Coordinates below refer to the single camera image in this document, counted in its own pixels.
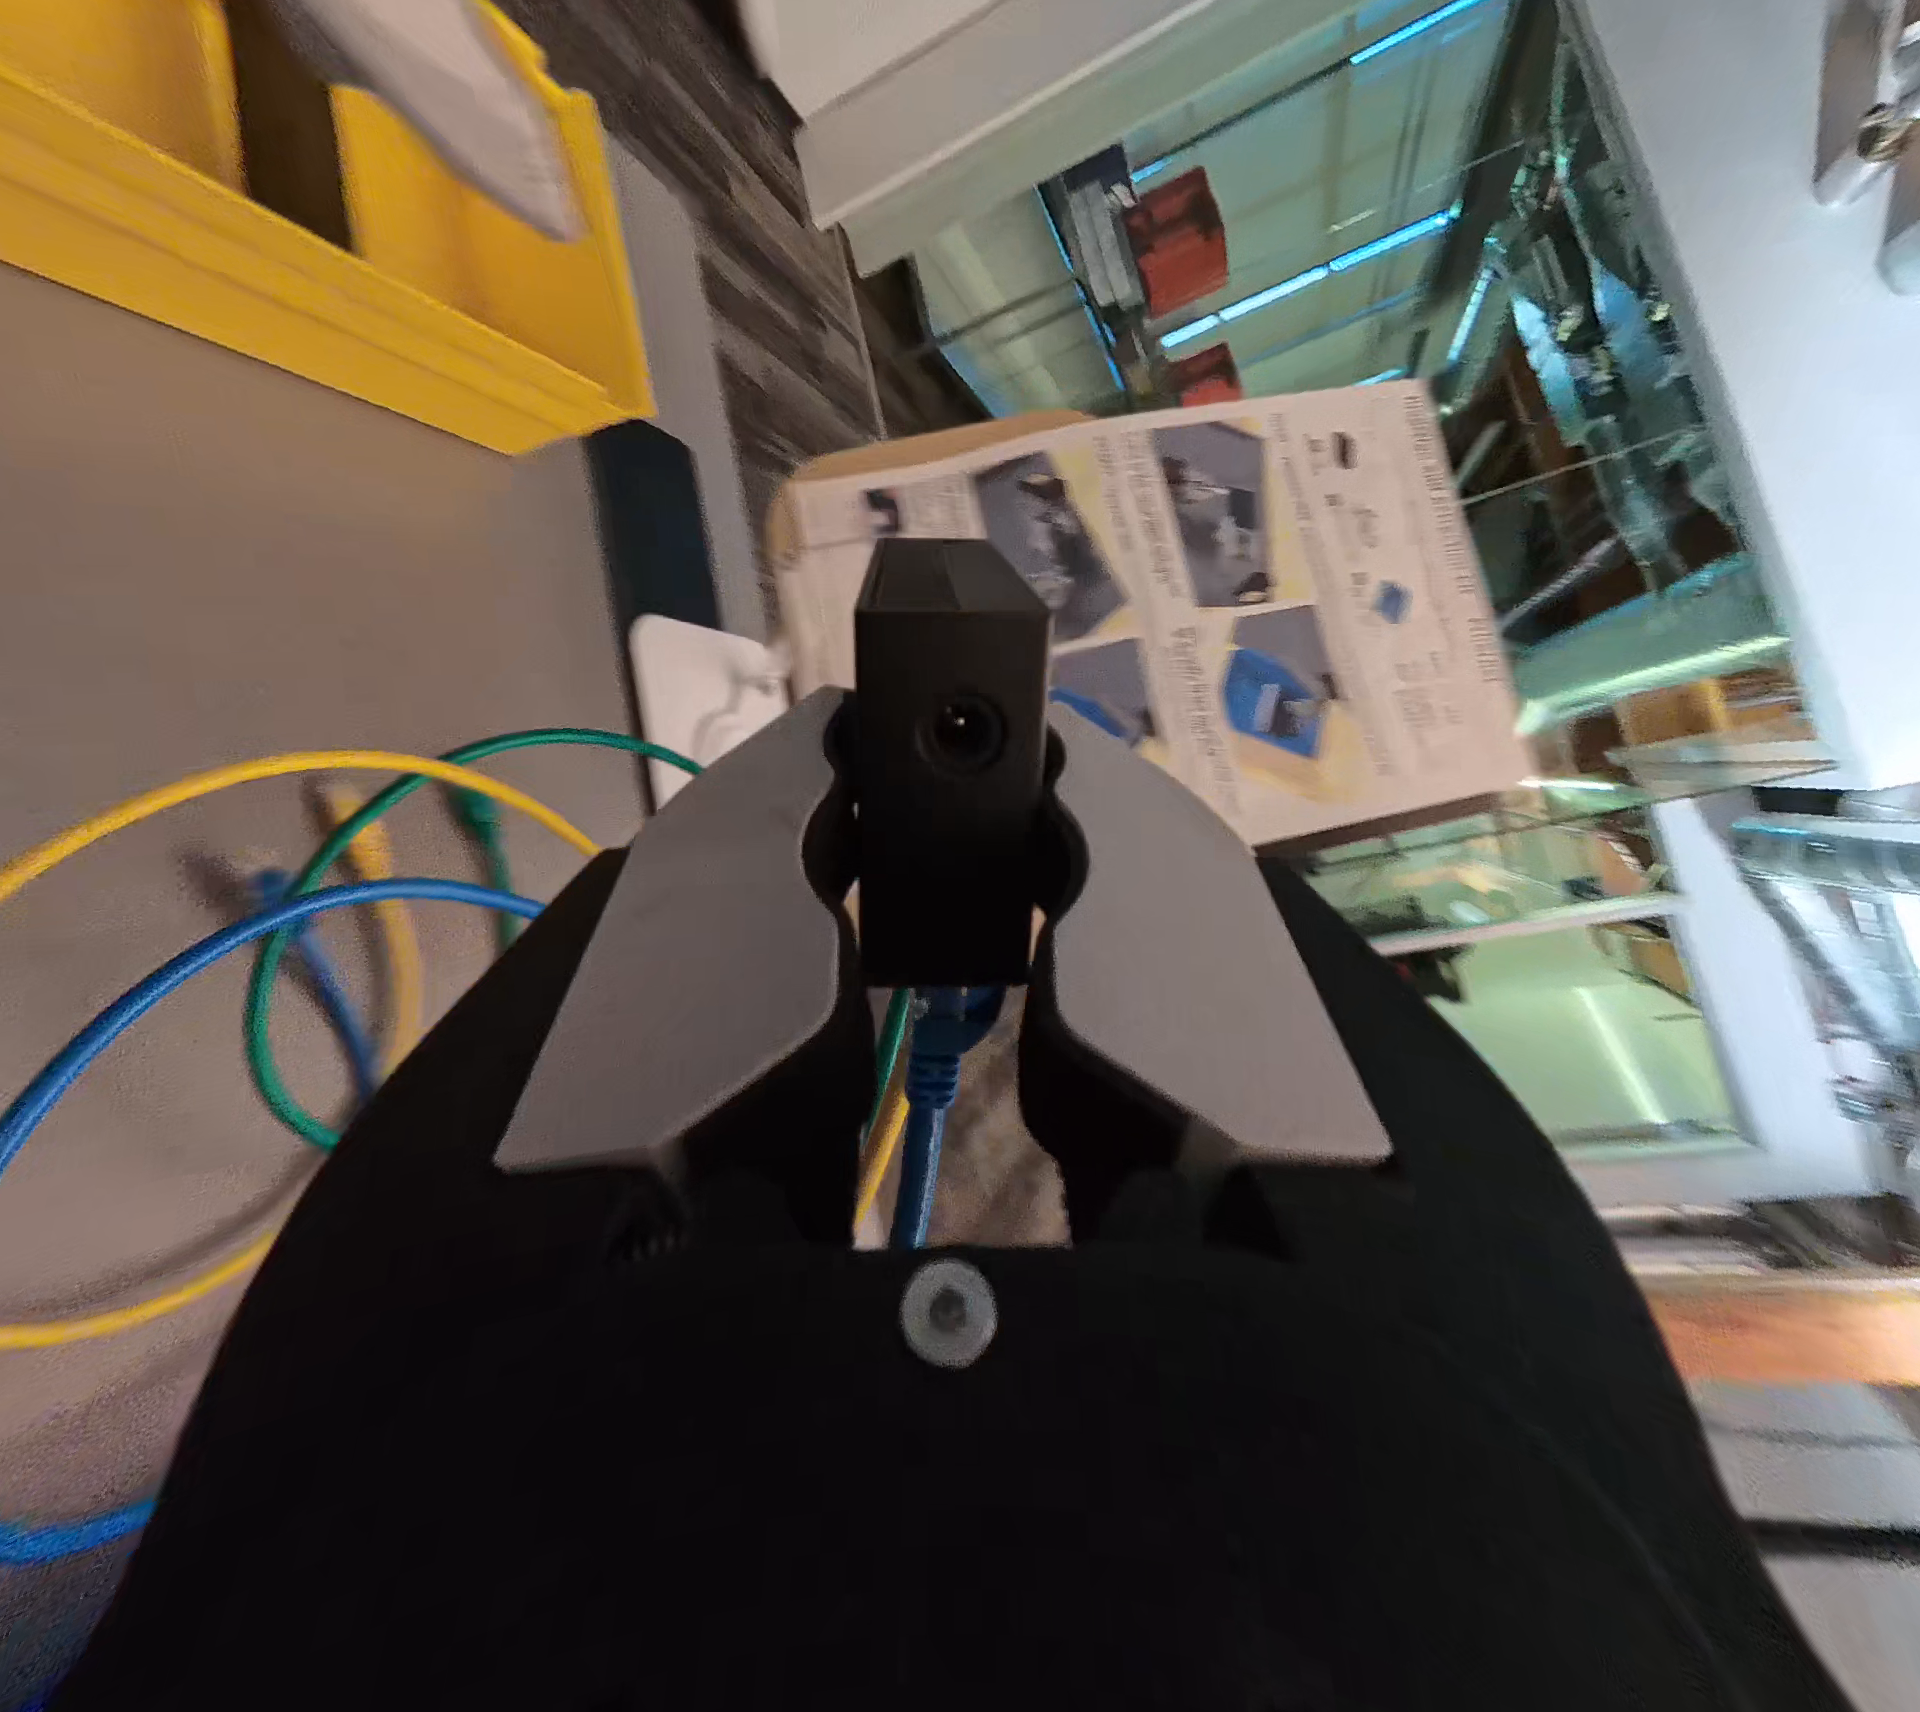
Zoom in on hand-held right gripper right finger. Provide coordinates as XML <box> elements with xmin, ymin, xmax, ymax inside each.
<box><xmin>1025</xmin><ymin>694</ymin><xmax>1402</xmax><ymax>1246</ymax></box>

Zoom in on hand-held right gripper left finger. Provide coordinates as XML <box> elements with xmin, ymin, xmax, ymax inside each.
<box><xmin>491</xmin><ymin>689</ymin><xmax>881</xmax><ymax>1248</ymax></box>

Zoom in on blue ethernet cable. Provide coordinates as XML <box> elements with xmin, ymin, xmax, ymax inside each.
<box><xmin>0</xmin><ymin>868</ymin><xmax>1003</xmax><ymax>1566</ymax></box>

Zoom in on black ethernet switch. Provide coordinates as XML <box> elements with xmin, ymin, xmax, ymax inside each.
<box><xmin>854</xmin><ymin>537</ymin><xmax>1057</xmax><ymax>992</ymax></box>

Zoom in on green ethernet cable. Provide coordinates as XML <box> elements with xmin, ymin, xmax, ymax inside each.
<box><xmin>244</xmin><ymin>725</ymin><xmax>913</xmax><ymax>1153</ymax></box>

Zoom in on yellow plastic bin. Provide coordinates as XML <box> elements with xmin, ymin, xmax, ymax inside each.
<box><xmin>0</xmin><ymin>0</ymin><xmax>661</xmax><ymax>459</ymax></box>

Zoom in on yellow ethernet cable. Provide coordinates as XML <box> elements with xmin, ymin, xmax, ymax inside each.
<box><xmin>0</xmin><ymin>751</ymin><xmax>909</xmax><ymax>1353</ymax></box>

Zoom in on white stand base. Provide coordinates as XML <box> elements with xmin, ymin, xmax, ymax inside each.
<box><xmin>629</xmin><ymin>615</ymin><xmax>793</xmax><ymax>815</ymax></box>

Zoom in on printed instruction poster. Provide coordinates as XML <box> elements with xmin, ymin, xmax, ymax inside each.
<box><xmin>780</xmin><ymin>385</ymin><xmax>1534</xmax><ymax>844</ymax></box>

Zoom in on instruction sheet on stand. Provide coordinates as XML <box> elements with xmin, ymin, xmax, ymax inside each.
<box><xmin>764</xmin><ymin>410</ymin><xmax>1538</xmax><ymax>850</ymax></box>

